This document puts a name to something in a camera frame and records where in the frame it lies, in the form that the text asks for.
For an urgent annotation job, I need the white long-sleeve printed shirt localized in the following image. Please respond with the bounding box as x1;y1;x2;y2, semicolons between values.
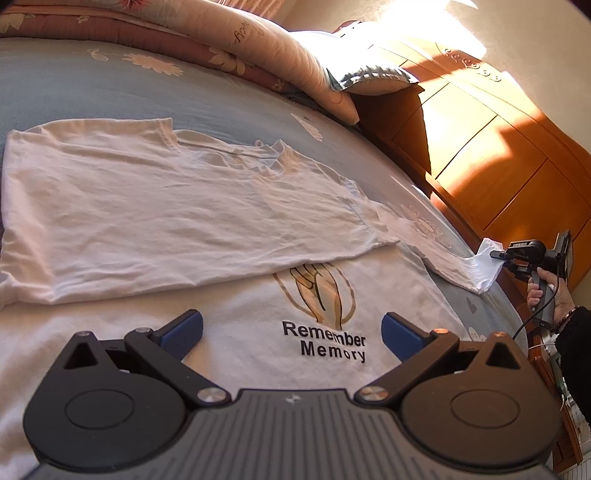
0;117;502;480

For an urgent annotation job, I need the pink floral quilt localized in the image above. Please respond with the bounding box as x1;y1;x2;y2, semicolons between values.
0;0;362;126

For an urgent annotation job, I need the dark beaded bracelet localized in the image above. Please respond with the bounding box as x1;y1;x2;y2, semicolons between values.
553;306;579;334

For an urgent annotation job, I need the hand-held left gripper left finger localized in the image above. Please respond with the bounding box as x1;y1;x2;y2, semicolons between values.
65;310;230;407

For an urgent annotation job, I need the person's right hand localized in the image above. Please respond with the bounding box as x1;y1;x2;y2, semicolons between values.
526;271;578;330

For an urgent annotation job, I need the wooden nightstand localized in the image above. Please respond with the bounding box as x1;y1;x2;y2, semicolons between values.
526;332;588;472

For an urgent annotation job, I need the cream pillow with teal fringe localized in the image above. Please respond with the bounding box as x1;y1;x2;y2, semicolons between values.
329;22;419;96

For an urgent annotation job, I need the wooden headboard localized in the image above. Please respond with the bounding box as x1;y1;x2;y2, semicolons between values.
336;21;591;288

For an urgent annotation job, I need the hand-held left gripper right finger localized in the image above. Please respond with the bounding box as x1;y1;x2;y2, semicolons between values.
355;312;525;409

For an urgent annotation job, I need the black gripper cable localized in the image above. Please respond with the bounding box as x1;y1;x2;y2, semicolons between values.
512;313;537;343

